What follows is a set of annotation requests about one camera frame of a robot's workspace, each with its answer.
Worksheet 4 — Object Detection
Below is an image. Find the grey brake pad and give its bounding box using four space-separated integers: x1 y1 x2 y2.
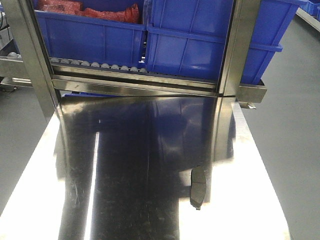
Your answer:
189 165 207 210

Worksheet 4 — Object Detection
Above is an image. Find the roller conveyor track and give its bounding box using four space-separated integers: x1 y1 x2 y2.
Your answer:
49 57 148 74

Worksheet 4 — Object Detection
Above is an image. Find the right blue plastic bin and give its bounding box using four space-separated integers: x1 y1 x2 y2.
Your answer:
145 0 306 85

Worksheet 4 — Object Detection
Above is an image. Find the blue plastic bin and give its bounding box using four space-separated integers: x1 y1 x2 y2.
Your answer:
32 0 147 67
145 0 306 85

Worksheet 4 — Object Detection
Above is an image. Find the red mesh bag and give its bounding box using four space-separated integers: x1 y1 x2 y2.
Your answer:
37 0 140 24

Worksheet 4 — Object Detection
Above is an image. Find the left blue plastic bin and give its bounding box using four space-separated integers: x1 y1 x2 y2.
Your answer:
32 0 147 67

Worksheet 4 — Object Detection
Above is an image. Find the stainless steel rack frame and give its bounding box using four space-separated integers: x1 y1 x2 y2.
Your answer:
0 0 267 119

